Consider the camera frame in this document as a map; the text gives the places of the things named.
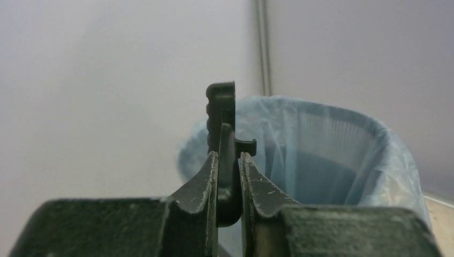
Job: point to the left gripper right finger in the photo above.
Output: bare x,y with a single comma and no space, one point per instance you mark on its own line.
273,224

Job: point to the black litter scoop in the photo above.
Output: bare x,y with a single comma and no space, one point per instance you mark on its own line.
221,126

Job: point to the grey trash bin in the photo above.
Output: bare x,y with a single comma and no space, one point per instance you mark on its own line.
324,156

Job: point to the blue plastic bin liner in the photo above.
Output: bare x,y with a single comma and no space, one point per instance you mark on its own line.
397,186

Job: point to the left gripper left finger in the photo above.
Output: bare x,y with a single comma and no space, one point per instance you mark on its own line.
182,224

